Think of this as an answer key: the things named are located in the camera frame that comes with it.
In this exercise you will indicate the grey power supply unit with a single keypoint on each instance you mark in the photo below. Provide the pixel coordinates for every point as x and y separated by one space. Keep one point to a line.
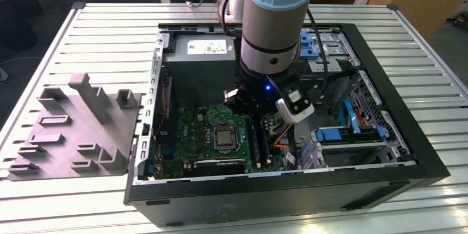
198 80

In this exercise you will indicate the silver CPU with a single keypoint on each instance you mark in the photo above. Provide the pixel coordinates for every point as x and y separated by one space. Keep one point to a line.
226 137

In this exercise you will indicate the green motherboard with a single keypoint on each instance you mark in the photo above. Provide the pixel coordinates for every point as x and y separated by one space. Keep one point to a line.
190 124

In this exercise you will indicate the blue plastic drive latch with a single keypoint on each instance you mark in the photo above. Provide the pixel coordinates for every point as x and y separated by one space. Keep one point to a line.
307 50

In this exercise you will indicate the black CPU socket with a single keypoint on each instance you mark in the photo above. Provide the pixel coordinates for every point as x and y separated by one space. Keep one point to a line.
215 149

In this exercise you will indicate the hard disk in blue carrier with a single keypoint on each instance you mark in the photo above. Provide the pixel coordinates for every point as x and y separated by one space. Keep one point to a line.
331 135

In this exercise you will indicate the black graphics card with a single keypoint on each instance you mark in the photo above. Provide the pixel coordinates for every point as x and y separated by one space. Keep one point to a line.
219 164

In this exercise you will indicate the metal drive cage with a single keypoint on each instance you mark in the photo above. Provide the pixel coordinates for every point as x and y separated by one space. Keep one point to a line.
341 47

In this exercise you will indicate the black open PC case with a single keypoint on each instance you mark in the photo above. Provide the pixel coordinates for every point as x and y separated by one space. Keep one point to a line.
257 198

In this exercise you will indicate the grey parts rack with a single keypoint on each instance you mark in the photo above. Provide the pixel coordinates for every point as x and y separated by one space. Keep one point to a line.
74 113

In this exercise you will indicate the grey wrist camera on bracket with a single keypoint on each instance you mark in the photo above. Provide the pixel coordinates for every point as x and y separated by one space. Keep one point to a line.
230 97

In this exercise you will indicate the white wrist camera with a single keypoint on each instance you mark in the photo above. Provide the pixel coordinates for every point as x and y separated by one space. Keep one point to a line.
297 105

